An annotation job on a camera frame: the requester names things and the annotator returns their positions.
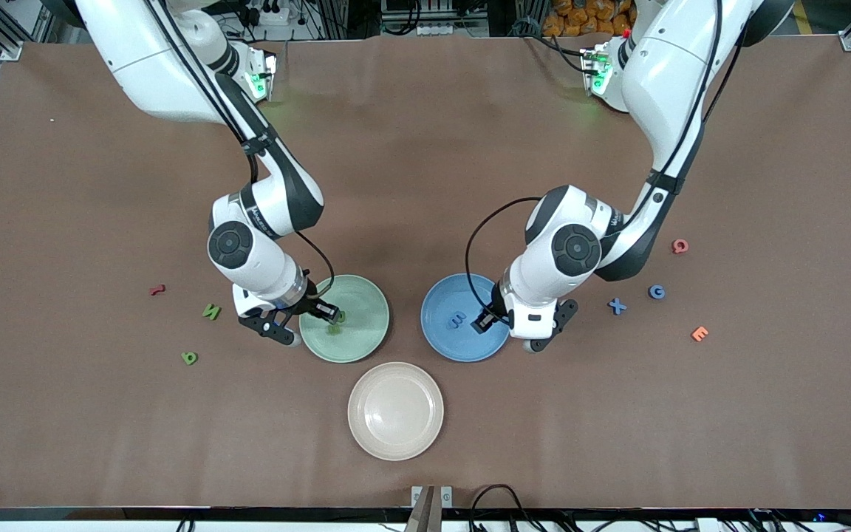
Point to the blue letter E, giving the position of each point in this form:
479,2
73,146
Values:
457,319

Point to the orange snack bag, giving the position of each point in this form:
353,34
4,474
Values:
580,18

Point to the dark red letter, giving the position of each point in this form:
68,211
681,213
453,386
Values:
157,290

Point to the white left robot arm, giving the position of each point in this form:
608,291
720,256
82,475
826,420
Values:
662,74

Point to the green round lowercase letter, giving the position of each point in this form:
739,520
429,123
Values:
186,360

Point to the beige pink plate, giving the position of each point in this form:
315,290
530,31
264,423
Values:
396,411

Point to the pink letter Q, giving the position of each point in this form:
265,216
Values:
675,247

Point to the blue letter X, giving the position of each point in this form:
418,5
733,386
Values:
617,306

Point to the blue plate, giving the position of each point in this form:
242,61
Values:
455,343

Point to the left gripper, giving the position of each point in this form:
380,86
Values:
494,309

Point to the green letter N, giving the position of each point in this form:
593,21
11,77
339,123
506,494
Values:
210,311

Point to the blue capital letter G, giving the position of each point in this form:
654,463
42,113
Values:
651,292

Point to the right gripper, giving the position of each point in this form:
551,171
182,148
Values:
314,302

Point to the metal table clamp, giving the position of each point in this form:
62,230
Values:
429,510

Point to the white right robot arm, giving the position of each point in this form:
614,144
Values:
263,266

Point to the white power strip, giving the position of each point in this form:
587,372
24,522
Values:
272,13

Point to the grey power strip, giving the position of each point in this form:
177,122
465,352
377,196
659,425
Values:
440,29

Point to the green plate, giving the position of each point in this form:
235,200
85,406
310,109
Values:
363,332

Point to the orange letter E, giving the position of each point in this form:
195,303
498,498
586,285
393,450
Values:
700,334

